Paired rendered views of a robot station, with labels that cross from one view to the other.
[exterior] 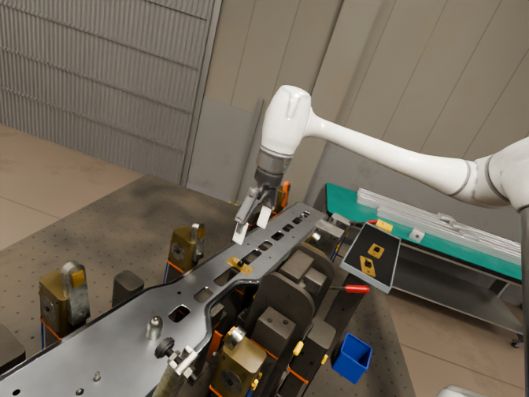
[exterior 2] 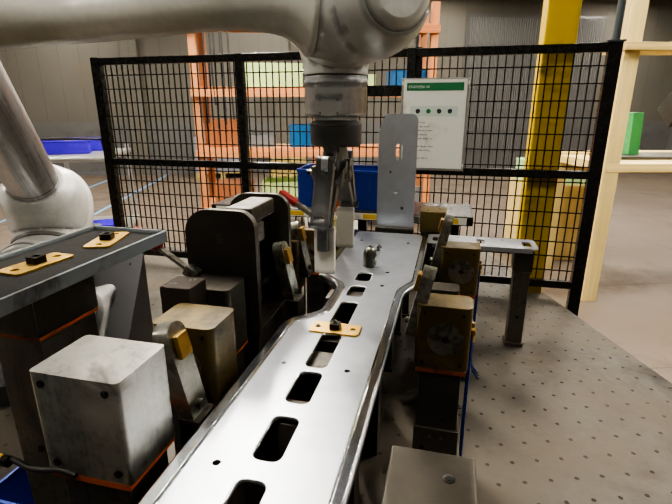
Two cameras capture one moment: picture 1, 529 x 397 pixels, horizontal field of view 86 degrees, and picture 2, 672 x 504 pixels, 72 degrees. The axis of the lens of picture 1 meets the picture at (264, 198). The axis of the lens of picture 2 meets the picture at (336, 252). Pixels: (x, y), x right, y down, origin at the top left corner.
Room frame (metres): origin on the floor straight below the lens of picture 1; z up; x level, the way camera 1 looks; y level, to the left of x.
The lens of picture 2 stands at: (1.43, -0.10, 1.35)
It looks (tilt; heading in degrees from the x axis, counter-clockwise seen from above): 17 degrees down; 171
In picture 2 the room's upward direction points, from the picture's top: straight up
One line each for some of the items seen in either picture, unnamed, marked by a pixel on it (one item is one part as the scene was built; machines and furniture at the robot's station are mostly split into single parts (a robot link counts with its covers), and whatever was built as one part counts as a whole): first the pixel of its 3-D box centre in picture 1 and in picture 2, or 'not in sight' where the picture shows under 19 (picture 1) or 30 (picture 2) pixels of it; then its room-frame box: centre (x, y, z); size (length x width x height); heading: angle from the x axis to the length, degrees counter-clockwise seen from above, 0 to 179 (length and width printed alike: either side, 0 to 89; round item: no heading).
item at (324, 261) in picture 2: (264, 217); (324, 249); (0.80, -0.02, 1.16); 0.03 x 0.01 x 0.07; 68
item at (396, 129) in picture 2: not in sight; (396, 172); (0.07, 0.30, 1.17); 0.12 x 0.01 x 0.34; 68
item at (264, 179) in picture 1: (265, 183); (335, 151); (0.74, 0.01, 1.29); 0.08 x 0.07 x 0.09; 158
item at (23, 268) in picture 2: (376, 250); (36, 260); (0.82, -0.39, 1.17); 0.08 x 0.04 x 0.01; 153
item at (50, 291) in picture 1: (60, 334); (461, 313); (0.44, 0.37, 0.87); 0.12 x 0.07 x 0.35; 68
